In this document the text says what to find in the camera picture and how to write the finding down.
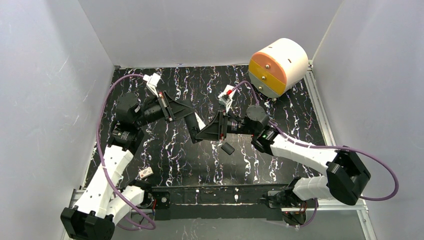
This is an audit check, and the black remote battery cover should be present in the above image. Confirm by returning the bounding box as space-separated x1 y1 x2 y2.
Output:
220 142 235 156

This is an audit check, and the black cylindrical remote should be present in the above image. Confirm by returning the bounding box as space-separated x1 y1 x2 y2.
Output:
184 112 206 144

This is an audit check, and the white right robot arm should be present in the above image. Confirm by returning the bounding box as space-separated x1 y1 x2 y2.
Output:
194 105 371 208

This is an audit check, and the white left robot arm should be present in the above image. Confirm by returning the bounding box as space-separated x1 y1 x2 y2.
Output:
60 91 199 240

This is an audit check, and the small white red remote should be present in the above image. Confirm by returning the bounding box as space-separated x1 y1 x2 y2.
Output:
138 166 154 180

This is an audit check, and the black base bar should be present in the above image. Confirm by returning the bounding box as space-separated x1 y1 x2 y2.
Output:
151 184 286 221

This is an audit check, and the round drawer cabinet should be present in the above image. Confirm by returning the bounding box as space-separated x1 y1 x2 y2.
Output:
248 38 309 99

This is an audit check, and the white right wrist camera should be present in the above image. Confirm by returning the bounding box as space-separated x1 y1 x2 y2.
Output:
218 85 235 112

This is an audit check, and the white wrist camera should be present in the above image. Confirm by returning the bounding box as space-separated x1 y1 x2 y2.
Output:
218 85 235 112
142 73 162 98

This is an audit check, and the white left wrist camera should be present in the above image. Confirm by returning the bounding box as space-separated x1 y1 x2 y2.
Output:
142 73 162 98

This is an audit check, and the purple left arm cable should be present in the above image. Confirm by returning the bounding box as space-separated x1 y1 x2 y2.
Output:
96 74 157 231

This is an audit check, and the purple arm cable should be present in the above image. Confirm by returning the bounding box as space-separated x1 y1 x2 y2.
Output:
230 80 400 202
96 74 157 231

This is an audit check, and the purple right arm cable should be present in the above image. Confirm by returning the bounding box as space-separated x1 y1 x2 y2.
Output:
230 80 400 202

